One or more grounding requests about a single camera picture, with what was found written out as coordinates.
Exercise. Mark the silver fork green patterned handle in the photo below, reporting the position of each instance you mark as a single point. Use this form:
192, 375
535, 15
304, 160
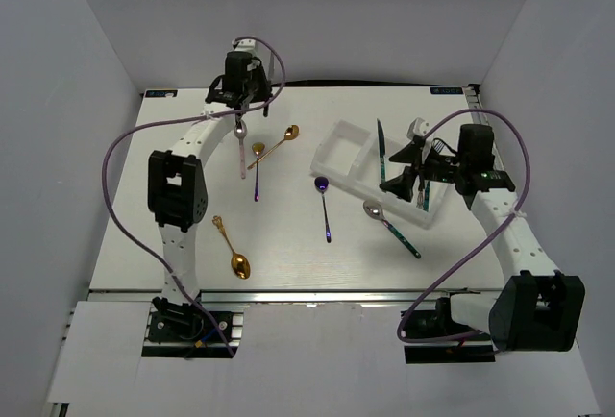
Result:
427, 196

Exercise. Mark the ornate gold spoon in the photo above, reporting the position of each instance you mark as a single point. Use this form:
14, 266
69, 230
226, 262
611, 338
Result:
239, 263

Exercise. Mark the blue label sticker right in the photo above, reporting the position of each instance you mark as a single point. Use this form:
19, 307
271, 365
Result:
446, 90

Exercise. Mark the silver spoon pink handle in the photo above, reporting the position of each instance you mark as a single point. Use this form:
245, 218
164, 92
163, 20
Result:
241, 153

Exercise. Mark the blue label sticker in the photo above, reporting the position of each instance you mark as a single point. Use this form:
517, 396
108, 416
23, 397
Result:
446, 90
161, 93

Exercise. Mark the long gold spoon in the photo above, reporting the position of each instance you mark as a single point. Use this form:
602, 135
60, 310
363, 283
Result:
291, 133

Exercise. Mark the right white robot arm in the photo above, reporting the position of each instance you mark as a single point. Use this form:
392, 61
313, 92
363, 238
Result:
539, 307

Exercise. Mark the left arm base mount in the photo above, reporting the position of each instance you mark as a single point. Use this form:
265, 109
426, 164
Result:
185, 332

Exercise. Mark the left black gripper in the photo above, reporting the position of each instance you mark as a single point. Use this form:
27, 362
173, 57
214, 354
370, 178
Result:
258, 69

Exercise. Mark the gold bowl purple handle spoon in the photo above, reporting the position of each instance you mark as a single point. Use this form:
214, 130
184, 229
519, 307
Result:
258, 149

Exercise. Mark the blue label sticker left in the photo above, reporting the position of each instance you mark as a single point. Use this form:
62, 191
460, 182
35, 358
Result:
161, 93

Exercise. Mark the silver knife green patterned handle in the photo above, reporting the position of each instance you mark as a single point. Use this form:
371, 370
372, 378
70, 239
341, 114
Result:
382, 149

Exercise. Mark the silver spoon green patterned handle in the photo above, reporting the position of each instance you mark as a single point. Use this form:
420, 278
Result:
374, 210

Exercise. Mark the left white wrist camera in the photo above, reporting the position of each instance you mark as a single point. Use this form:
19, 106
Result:
245, 45

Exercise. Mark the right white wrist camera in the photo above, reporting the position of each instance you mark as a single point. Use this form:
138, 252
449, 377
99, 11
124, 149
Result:
418, 127

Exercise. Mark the dark blue purple spoon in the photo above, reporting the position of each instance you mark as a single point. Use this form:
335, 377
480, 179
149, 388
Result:
321, 184

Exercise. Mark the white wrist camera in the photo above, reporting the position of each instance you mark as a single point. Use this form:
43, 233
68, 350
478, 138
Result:
418, 127
245, 45

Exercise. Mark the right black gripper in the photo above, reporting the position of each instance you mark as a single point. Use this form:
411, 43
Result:
402, 184

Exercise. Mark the white three-compartment tray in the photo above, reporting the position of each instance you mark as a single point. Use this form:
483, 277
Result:
349, 157

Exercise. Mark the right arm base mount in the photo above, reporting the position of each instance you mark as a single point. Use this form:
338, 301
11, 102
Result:
441, 340

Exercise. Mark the blue metallic fork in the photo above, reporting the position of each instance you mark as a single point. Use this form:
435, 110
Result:
439, 146

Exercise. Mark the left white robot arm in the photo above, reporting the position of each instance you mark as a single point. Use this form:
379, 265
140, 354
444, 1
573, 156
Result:
177, 193

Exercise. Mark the silver knife dark patterned handle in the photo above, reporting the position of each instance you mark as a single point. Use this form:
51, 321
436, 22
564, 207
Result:
271, 69

